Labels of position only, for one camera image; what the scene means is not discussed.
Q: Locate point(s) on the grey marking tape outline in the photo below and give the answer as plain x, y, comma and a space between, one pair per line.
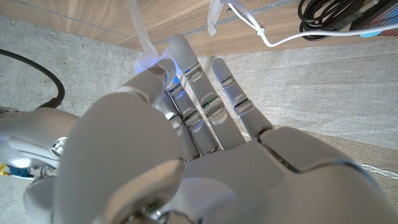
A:
236, 17

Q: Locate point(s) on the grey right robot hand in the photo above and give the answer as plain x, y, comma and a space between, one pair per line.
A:
31, 127

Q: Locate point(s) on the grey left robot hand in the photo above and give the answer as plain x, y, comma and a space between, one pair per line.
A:
140, 161

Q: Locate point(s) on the beige striped curtain backdrop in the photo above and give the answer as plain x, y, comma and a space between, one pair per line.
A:
311, 93

